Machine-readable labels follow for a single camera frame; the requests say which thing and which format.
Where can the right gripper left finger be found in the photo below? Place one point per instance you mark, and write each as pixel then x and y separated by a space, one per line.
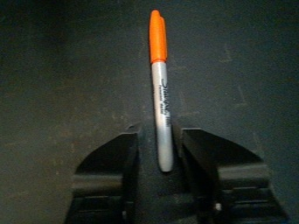
pixel 104 186

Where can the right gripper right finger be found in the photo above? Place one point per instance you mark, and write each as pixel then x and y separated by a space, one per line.
pixel 234 180

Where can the grey marker pen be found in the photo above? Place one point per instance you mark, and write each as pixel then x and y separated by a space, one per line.
pixel 163 116

